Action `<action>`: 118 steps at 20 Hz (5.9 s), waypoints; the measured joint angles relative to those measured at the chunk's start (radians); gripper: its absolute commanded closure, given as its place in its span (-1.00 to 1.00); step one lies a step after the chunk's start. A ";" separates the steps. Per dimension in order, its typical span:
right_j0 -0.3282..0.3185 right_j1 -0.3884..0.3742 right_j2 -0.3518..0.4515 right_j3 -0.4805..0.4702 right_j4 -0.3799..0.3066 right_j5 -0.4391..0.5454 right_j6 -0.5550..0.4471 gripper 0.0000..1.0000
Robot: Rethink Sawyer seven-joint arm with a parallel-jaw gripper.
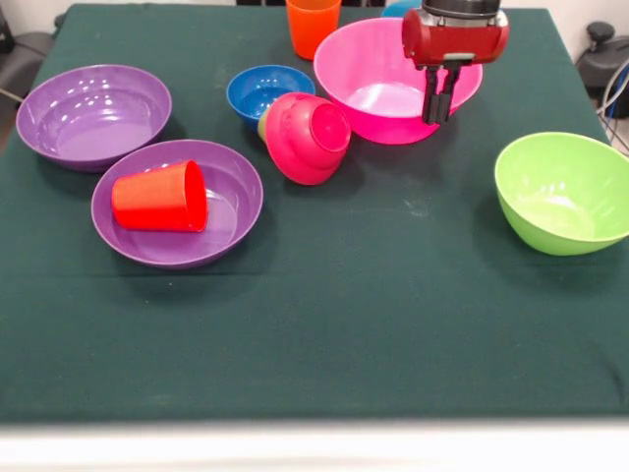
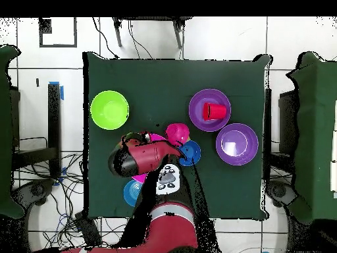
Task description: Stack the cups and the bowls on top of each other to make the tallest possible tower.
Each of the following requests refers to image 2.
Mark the green plastic bowl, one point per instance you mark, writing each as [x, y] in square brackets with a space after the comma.
[109, 110]

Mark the black metal post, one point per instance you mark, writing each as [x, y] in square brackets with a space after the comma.
[268, 131]

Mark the stand with metal legs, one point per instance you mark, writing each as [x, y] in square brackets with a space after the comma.
[117, 33]

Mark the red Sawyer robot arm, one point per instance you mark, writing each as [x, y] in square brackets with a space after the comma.
[168, 232]

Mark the purple plastic bowl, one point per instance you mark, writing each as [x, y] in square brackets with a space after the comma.
[197, 121]
[250, 155]

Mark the small crimson plastic bowl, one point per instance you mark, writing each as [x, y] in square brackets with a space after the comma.
[176, 133]

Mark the grey pedestal foot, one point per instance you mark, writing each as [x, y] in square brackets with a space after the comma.
[279, 191]
[36, 189]

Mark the red plastic cup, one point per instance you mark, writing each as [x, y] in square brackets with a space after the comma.
[216, 111]

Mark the black metal frame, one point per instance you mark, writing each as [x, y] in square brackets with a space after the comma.
[54, 118]

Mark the light blue plastic bowl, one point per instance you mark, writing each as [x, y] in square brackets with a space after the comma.
[131, 193]

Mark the dark blue plastic bowl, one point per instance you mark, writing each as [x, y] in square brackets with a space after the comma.
[193, 152]

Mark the black power brick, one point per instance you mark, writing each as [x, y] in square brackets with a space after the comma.
[88, 232]

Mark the black square floor frame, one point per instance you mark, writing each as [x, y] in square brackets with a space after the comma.
[58, 46]

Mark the dark green tablecloth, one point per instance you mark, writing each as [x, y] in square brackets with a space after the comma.
[158, 79]

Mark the blue tape strip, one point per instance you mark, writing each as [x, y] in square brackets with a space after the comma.
[62, 93]

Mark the large pink plastic bowl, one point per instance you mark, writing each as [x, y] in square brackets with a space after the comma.
[139, 178]

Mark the green cloth covered side table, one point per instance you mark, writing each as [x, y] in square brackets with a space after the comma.
[316, 131]
[6, 131]

